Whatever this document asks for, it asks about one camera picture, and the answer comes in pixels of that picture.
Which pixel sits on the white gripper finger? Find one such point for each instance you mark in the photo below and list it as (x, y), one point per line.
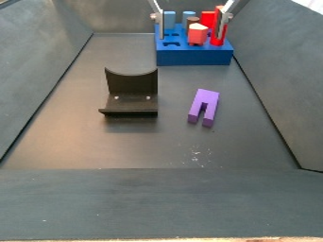
(158, 17)
(226, 15)

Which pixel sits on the purple double-square block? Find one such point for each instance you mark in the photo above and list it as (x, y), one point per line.
(204, 103)

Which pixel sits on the light blue square peg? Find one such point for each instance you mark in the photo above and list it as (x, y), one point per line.
(168, 19)

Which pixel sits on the blue shape sorter board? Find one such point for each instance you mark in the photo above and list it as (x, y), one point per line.
(175, 52)

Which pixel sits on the red half-round peg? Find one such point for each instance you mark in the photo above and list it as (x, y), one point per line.
(207, 18)

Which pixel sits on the light blue cylinder peg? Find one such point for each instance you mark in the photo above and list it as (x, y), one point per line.
(186, 15)

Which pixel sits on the brown cylinder peg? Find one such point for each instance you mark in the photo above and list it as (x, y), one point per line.
(191, 20)

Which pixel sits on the salmon pentagon peg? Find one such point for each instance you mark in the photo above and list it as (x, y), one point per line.
(198, 32)

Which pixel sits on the tall red hexagonal peg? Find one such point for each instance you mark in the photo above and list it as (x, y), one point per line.
(215, 40)

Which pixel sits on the black curved holder stand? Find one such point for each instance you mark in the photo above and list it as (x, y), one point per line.
(132, 94)

